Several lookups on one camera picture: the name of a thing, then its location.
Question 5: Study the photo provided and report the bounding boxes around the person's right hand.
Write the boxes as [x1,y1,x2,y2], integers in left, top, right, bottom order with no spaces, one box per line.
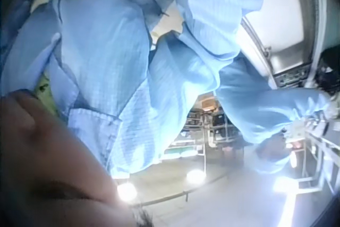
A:
[324,98,340,121]

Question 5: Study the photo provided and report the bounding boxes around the black machine part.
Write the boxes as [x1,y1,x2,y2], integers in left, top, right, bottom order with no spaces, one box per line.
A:
[314,47,340,96]

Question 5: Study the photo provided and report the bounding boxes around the grey metal machine cabinet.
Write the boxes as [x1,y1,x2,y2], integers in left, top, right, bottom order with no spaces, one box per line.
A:
[236,0,340,89]

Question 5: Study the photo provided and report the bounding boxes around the metal storage rack with boxes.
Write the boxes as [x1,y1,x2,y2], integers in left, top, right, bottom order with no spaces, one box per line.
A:
[162,91,245,162]

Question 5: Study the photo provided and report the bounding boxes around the white metal frame rack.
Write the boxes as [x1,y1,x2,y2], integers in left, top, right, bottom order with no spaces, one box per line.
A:
[286,117,340,198]

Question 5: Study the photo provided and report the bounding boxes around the thin metal floor rail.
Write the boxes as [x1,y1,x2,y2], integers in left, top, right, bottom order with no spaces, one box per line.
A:
[132,173,232,207]

